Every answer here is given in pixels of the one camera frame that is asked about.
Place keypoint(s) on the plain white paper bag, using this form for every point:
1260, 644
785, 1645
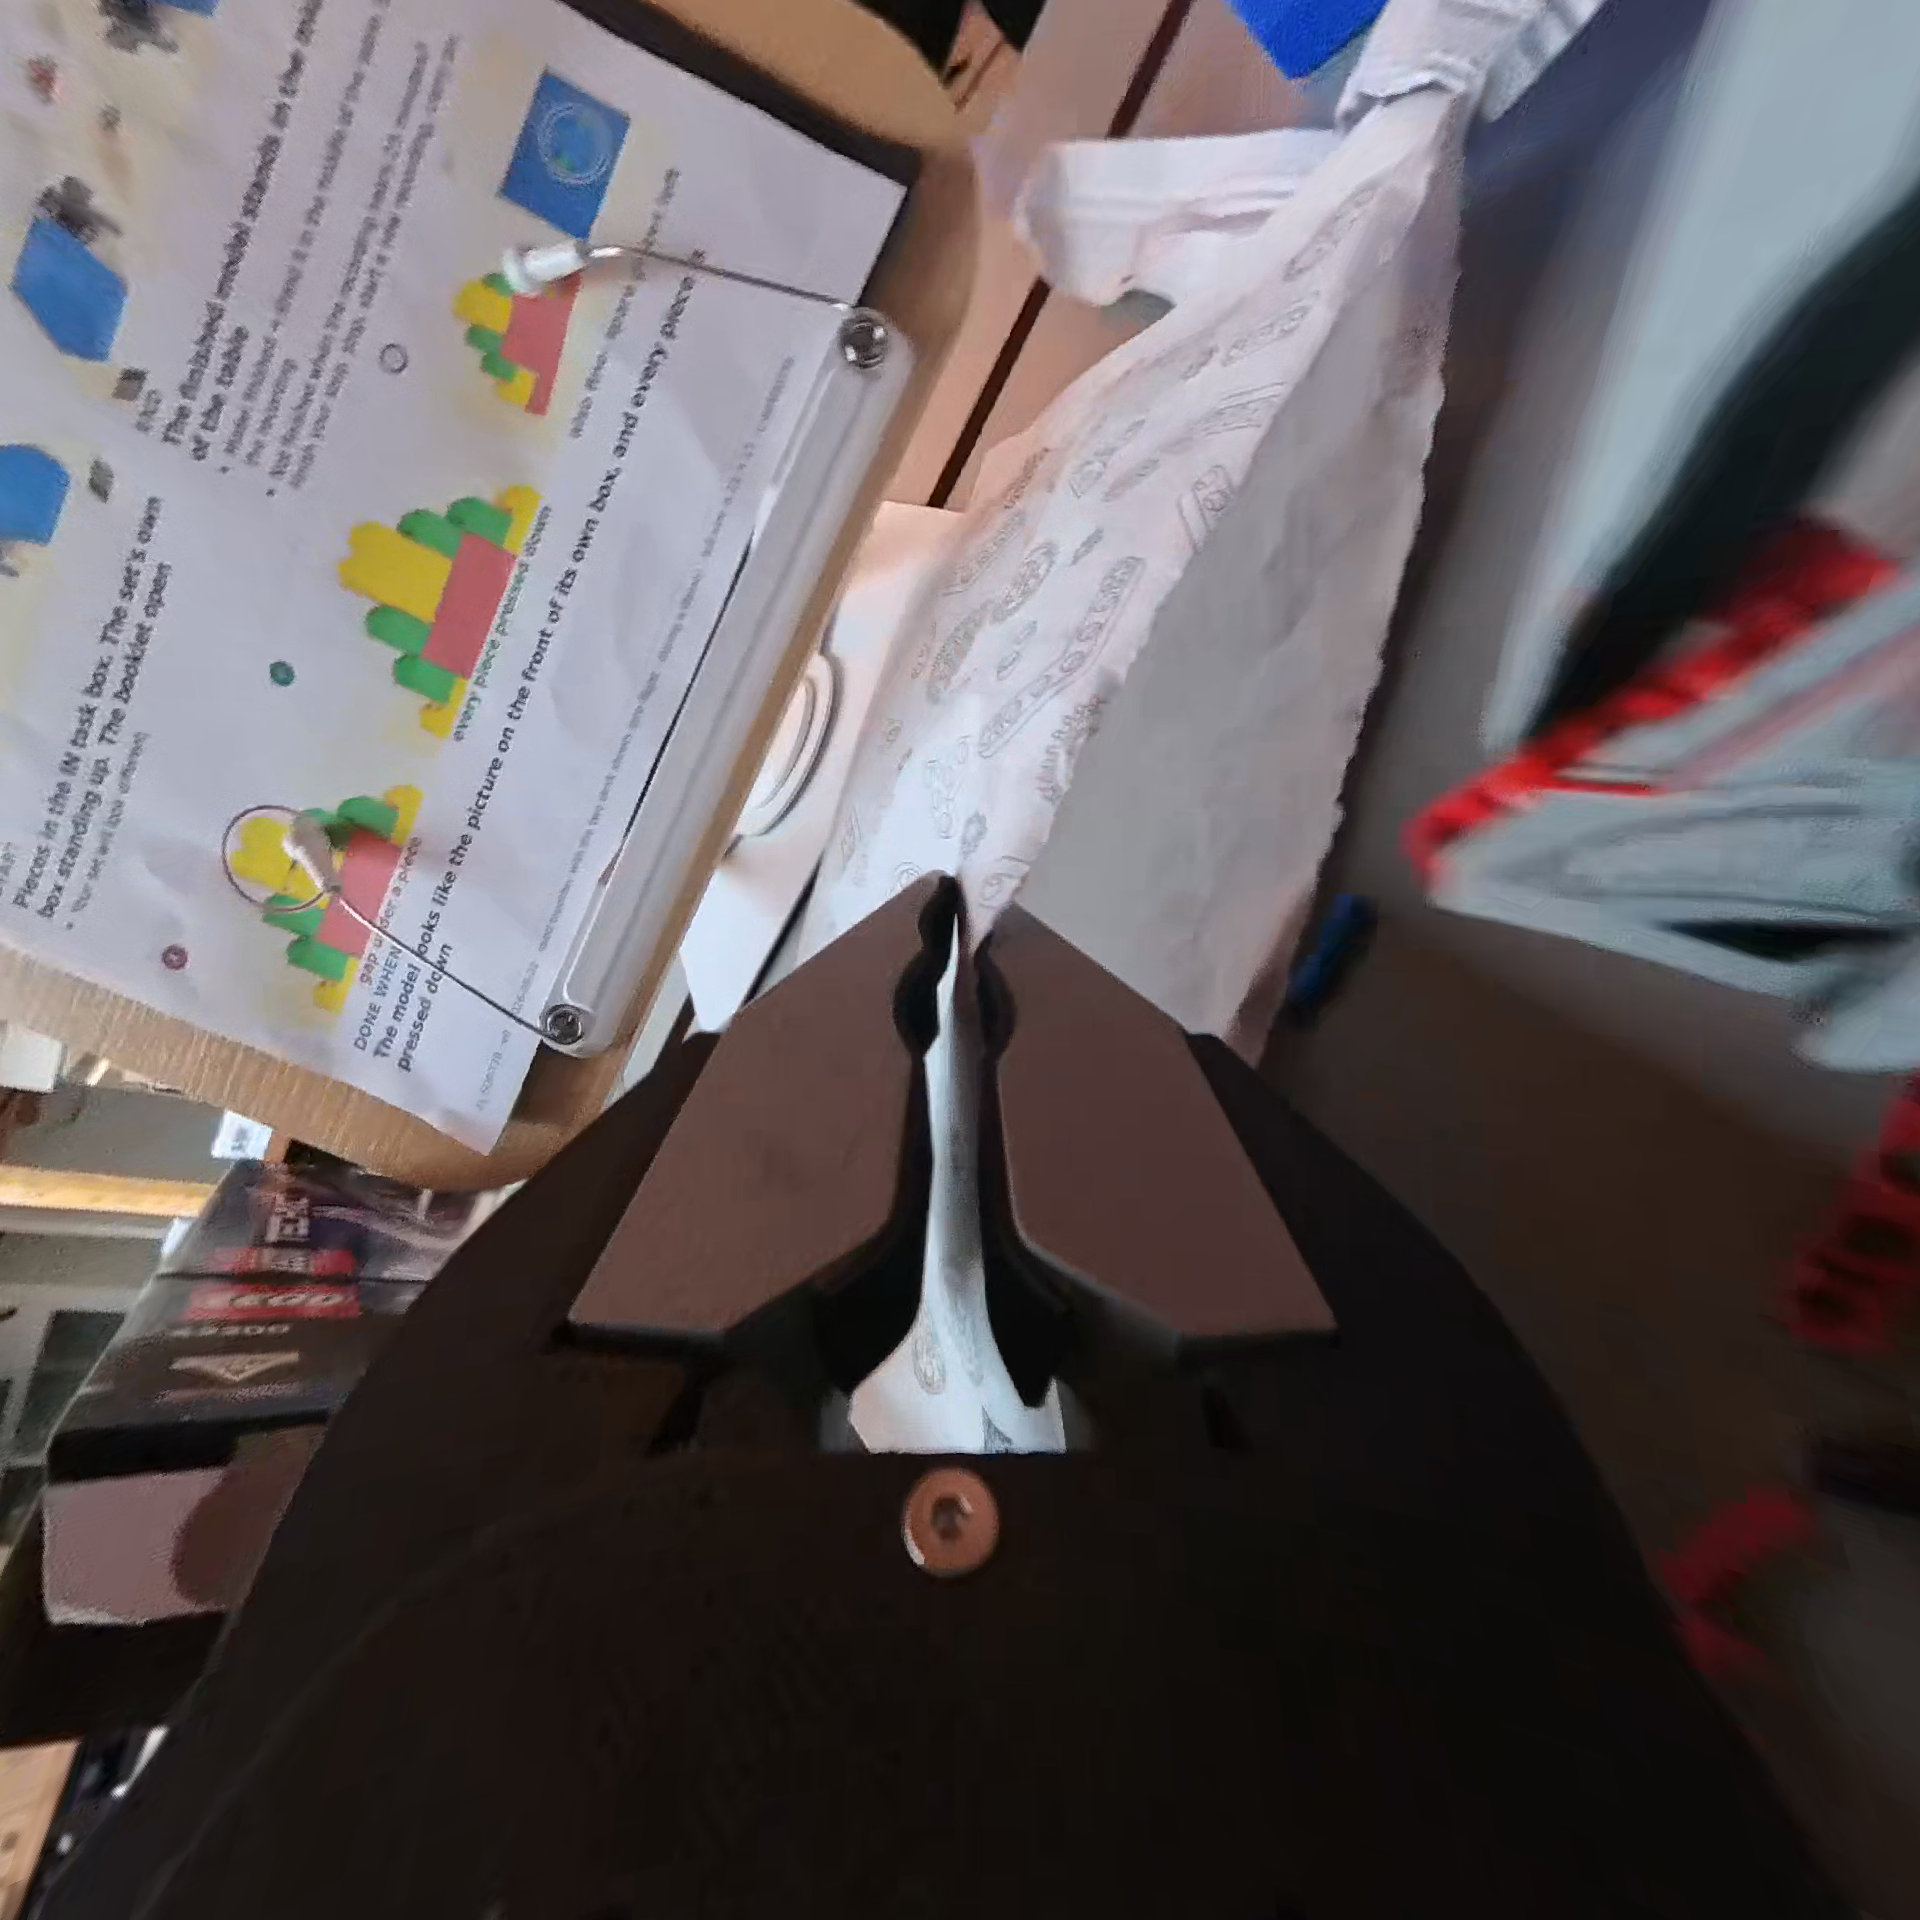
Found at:
1141, 210

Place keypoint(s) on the printed paper bag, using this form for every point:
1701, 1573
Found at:
1200, 600

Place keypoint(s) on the blue lego pin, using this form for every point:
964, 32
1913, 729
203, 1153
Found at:
1329, 960

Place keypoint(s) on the red lego beam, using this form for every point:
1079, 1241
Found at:
1860, 1230

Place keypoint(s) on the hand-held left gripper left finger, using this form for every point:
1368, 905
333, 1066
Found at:
750, 1185

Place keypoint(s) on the printed instruction sheet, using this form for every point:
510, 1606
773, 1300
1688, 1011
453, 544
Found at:
301, 450

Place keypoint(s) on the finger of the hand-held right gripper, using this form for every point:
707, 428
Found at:
1771, 224
1725, 871

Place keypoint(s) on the blue plastic bin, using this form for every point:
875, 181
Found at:
1304, 30

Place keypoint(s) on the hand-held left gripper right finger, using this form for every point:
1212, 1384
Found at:
1155, 1185

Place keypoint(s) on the clear clip bar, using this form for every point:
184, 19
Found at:
750, 644

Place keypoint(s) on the black lego set box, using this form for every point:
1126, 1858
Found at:
225, 1320

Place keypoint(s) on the red lego claw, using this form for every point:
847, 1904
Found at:
1732, 1568

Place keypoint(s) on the instruction sheet on stand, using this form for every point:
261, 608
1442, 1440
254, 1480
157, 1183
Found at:
933, 254

